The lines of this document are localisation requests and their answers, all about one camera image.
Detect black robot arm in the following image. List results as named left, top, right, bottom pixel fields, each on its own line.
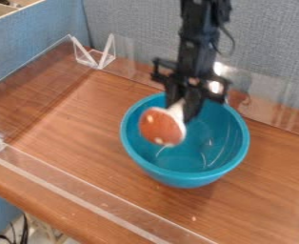
left=151, top=0, right=233, bottom=123

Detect clear acrylic back barrier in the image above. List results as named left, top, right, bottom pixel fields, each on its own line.
left=68, top=33, right=299, bottom=139

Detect clear acrylic barrier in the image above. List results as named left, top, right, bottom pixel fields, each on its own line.
left=0, top=135, right=217, bottom=244
left=68, top=33, right=299, bottom=139

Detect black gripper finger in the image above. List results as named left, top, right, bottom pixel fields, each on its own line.
left=165, top=83, right=181, bottom=107
left=183, top=91, right=205, bottom=123

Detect clear acrylic front barrier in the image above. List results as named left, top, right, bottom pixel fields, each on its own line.
left=0, top=135, right=217, bottom=244

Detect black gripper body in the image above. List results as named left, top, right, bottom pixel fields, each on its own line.
left=151, top=41, right=231, bottom=103

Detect clear acrylic triangular bracket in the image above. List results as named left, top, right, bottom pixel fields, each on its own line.
left=71, top=34, right=117, bottom=70

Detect blue plastic bowl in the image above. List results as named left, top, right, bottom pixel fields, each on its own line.
left=120, top=93, right=251, bottom=189

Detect black floor cables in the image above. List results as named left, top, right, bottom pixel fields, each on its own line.
left=0, top=213, right=31, bottom=244

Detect brown and white toy mushroom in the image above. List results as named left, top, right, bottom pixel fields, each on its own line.
left=139, top=99, right=187, bottom=147

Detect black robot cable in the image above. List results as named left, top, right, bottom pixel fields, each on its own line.
left=216, top=18, right=237, bottom=53

